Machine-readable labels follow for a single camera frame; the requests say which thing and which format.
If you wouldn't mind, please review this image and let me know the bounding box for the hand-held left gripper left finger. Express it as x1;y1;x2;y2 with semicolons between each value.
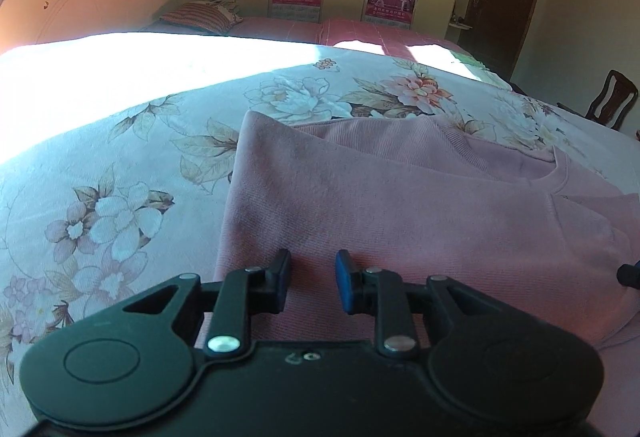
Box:
122;249;293;359

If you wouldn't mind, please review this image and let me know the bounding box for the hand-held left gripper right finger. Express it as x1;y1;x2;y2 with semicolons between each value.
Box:
334;249;506;360

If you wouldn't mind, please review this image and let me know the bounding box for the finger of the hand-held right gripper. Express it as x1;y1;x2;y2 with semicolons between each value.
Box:
616;259;640;289

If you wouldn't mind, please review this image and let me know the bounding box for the pink sweater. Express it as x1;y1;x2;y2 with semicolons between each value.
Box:
212;111;640;360

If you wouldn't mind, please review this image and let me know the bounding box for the dark wooden chair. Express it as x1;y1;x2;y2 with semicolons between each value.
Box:
557;69;639;132

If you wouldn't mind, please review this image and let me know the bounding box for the floral bed blanket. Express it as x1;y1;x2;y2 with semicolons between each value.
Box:
0;32;640;437

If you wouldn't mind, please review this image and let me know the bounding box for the pink checked bed sheet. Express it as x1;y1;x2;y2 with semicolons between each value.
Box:
140;15;468;64

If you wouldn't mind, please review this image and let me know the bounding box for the green cloth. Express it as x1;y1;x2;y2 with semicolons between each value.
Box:
460;54;513;90

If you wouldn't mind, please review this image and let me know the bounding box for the striped pillow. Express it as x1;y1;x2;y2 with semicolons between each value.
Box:
159;1;244;36

